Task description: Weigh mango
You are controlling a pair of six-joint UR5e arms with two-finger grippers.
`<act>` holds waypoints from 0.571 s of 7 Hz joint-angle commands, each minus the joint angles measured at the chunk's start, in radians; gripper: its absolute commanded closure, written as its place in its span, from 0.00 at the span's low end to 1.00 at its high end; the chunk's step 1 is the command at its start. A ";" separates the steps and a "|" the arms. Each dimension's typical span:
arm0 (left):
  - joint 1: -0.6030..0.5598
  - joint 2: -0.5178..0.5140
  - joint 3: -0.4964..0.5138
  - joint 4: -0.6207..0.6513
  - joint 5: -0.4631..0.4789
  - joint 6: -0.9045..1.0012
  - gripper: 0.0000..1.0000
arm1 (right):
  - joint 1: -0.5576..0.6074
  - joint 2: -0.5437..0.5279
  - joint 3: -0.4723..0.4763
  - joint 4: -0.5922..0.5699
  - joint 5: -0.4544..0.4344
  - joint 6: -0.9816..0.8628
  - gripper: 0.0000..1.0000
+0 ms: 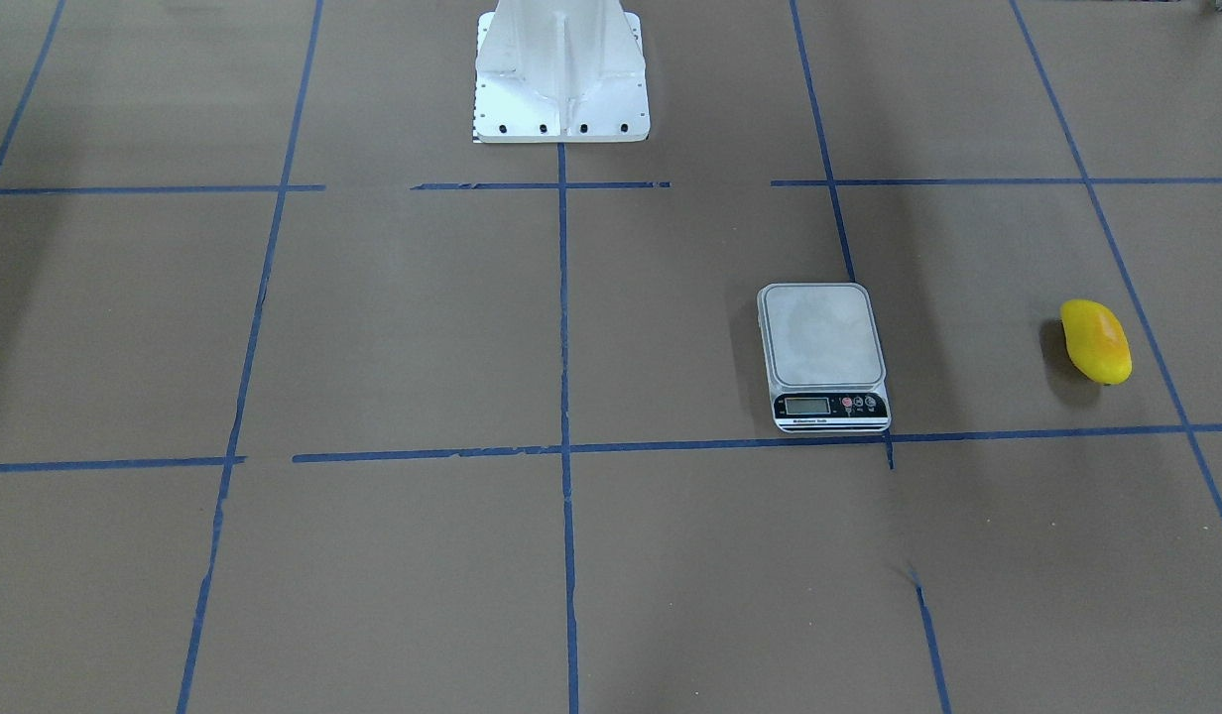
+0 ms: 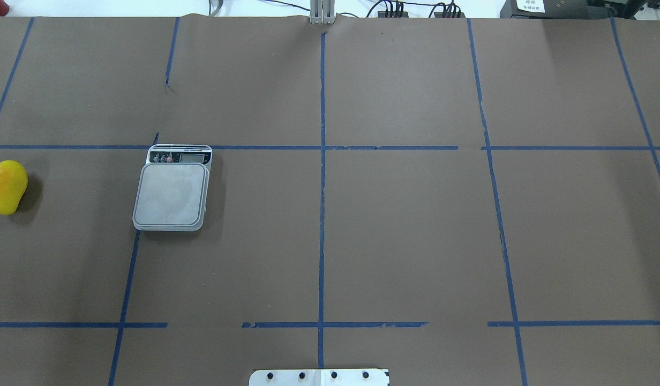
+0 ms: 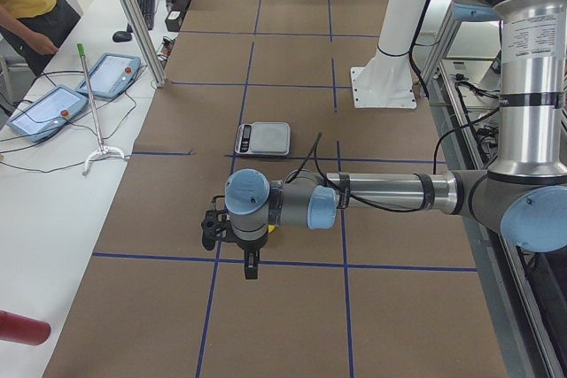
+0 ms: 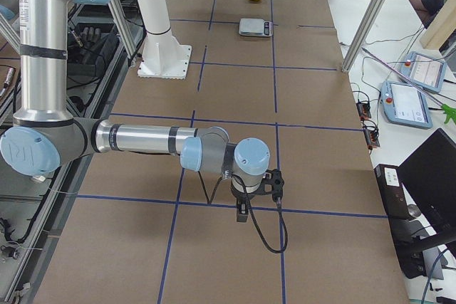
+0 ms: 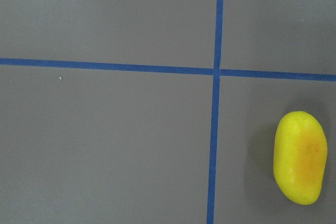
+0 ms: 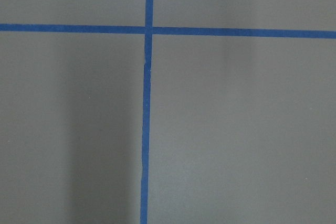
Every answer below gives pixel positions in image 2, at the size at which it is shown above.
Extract silver electronic kitchen scale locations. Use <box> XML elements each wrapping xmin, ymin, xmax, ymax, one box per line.
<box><xmin>132</xmin><ymin>144</ymin><xmax>213</xmax><ymax>232</ymax></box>

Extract aluminium profile post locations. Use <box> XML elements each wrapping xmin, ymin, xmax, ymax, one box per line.
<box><xmin>310</xmin><ymin>0</ymin><xmax>336</xmax><ymax>25</ymax></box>

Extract yellow mango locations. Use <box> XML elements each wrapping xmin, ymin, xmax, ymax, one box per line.
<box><xmin>0</xmin><ymin>160</ymin><xmax>28</xmax><ymax>216</ymax></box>

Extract black box with label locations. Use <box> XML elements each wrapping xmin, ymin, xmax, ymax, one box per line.
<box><xmin>499</xmin><ymin>1</ymin><xmax>611</xmax><ymax>20</ymax></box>

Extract black power strip right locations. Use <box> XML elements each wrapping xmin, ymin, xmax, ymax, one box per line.
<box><xmin>429</xmin><ymin>1</ymin><xmax>465</xmax><ymax>19</ymax></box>

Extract white metal mounting plate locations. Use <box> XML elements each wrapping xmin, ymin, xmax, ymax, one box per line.
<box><xmin>249</xmin><ymin>368</ymin><xmax>391</xmax><ymax>385</ymax></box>

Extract black power strip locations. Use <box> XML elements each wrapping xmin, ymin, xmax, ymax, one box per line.
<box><xmin>375</xmin><ymin>1</ymin><xmax>408</xmax><ymax>19</ymax></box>
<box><xmin>429</xmin><ymin>1</ymin><xmax>465</xmax><ymax>19</ymax></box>

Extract black power strip left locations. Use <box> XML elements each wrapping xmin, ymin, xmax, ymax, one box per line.
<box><xmin>375</xmin><ymin>1</ymin><xmax>408</xmax><ymax>19</ymax></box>

